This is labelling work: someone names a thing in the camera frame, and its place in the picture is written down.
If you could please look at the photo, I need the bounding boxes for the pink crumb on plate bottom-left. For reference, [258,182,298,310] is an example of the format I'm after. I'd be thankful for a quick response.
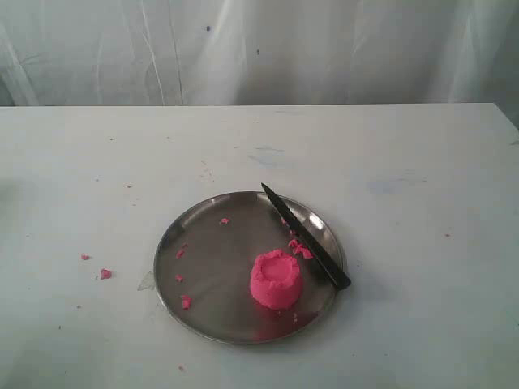
[180,295,192,310]

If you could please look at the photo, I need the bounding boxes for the pink crumbs beside knife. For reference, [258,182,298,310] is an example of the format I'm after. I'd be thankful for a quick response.
[288,239,313,259]

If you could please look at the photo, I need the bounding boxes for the pink dough lump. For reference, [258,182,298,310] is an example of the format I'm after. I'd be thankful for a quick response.
[250,249,302,310]

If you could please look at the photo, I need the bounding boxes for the round steel plate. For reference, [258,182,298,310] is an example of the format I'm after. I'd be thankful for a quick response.
[153,191,337,344]

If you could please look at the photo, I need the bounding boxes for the white backdrop sheet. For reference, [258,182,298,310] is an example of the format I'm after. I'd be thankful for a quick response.
[1,1,518,105]

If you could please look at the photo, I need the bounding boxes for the pink crumb on table larger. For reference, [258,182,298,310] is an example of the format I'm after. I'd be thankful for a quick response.
[100,268,113,280]

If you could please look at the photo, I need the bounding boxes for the black knife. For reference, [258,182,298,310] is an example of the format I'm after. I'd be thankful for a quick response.
[261,183,351,291]

